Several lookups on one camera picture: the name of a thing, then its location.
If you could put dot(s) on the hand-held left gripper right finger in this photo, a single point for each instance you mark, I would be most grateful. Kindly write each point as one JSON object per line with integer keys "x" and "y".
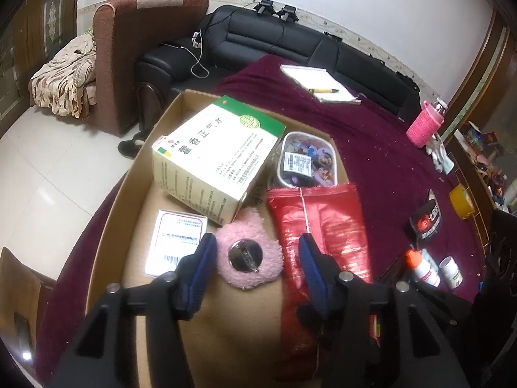
{"x": 317, "y": 275}

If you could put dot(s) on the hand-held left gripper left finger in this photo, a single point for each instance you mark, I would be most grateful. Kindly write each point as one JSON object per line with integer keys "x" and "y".
{"x": 200, "y": 275}

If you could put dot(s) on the small white medicine box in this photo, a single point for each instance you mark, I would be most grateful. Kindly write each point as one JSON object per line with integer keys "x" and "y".
{"x": 173, "y": 238}

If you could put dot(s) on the red snack packet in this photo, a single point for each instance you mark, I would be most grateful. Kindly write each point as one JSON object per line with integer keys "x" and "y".
{"x": 323, "y": 226}

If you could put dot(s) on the brown cardboard box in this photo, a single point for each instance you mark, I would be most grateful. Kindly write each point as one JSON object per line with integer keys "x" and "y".
{"x": 242, "y": 323}

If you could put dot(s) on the pink plush round mirror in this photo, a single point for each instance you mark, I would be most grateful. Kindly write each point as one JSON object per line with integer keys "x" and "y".
{"x": 242, "y": 226}

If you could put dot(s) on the cartoon print tin box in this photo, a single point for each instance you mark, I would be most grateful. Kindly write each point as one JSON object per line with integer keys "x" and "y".
{"x": 311, "y": 157}

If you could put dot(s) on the large green white medicine box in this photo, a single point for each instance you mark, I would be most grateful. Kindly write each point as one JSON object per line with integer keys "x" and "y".
{"x": 210, "y": 157}

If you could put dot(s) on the small white pill bottle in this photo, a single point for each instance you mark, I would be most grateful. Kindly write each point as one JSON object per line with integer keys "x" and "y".
{"x": 452, "y": 273}

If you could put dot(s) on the yellow tape roll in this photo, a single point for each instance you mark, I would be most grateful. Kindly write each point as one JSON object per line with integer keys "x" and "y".
{"x": 460, "y": 202}

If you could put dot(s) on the orange cap dropper bottle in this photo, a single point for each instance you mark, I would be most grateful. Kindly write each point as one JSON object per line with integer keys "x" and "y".
{"x": 424, "y": 273}

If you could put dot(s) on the black packet red emblem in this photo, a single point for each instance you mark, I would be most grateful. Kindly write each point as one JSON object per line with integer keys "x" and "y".
{"x": 428, "y": 222}

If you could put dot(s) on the white gloves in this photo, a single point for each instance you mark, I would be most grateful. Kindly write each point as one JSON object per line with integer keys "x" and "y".
{"x": 440, "y": 153}

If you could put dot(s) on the black shoes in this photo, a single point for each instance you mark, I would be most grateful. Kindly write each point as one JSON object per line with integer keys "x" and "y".
{"x": 129, "y": 147}

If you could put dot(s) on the pink knit sleeve bottle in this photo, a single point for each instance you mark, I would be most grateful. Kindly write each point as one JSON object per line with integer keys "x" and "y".
{"x": 422, "y": 127}

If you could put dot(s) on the wooden chair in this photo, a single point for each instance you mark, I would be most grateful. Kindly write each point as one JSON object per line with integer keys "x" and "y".
{"x": 20, "y": 283}

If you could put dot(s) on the yellow green pen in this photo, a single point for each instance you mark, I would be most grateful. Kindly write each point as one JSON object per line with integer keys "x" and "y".
{"x": 323, "y": 90}

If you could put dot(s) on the white notebook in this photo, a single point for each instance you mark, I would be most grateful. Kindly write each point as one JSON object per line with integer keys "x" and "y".
{"x": 307, "y": 76}

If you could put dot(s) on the wooden shelf unit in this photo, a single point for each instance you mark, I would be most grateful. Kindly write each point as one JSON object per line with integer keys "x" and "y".
{"x": 501, "y": 40}

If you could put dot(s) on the brown armchair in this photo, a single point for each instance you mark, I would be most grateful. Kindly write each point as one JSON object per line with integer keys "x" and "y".
{"x": 133, "y": 48}

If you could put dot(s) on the black leather sofa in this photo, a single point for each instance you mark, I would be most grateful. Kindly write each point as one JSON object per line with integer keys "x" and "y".
{"x": 282, "y": 40}

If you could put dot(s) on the floral blanket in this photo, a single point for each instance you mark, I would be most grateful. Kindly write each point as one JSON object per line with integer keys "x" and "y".
{"x": 60, "y": 76}

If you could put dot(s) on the black device on sofa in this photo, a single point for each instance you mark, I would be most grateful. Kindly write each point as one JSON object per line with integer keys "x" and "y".
{"x": 264, "y": 8}
{"x": 289, "y": 13}

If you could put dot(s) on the wooden glass door cabinet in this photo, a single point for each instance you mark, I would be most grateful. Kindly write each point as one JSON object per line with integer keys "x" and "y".
{"x": 40, "y": 28}

